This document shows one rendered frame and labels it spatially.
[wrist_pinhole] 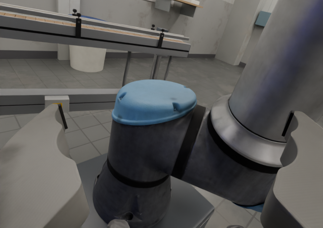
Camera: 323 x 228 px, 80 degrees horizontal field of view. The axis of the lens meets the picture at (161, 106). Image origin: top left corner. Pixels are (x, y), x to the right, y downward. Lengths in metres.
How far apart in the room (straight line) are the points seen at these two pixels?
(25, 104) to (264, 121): 1.20
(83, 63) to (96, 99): 1.84
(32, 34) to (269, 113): 1.05
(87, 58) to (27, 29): 2.01
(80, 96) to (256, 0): 5.84
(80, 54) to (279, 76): 2.96
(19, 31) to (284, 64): 1.06
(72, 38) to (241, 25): 5.80
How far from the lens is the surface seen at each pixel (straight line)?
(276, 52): 0.19
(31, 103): 1.28
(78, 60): 3.13
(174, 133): 0.25
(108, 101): 1.33
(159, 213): 0.38
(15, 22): 1.11
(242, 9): 6.64
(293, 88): 0.19
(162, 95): 0.26
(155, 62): 1.36
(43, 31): 1.11
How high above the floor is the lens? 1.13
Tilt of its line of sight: 27 degrees down
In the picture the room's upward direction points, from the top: 15 degrees clockwise
